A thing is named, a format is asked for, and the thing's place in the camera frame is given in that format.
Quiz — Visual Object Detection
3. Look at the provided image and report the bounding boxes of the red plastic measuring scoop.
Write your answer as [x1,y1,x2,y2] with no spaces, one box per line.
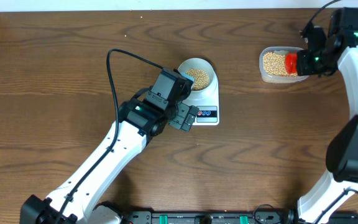
[284,53,298,75]

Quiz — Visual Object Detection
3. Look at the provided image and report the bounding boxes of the light blue round bowl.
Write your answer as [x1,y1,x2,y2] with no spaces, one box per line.
[178,58,217,92]

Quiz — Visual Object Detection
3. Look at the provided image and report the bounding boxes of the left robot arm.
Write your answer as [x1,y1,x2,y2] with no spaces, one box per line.
[19,68,199,223]

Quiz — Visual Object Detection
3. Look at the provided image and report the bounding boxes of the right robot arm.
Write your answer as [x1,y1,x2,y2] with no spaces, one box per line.
[295,7,358,223]

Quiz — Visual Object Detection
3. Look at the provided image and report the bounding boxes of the white digital kitchen scale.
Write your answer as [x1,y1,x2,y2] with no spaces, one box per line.
[183,73,220,126]

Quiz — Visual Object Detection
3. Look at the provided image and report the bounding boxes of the soybeans in bowl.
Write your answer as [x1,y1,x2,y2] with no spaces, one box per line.
[185,68,209,91]

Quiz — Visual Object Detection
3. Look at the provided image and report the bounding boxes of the clear plastic container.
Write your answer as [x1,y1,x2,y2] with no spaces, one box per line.
[259,47,308,84]

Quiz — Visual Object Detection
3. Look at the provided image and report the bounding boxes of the soybeans pile in container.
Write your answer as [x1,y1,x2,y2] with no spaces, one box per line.
[262,52,298,77]

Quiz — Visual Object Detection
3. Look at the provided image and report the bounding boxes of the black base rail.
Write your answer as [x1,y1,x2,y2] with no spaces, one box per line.
[121,209,299,224]

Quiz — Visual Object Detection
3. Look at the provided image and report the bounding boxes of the left black cable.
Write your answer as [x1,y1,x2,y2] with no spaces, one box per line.
[53,48,164,224]

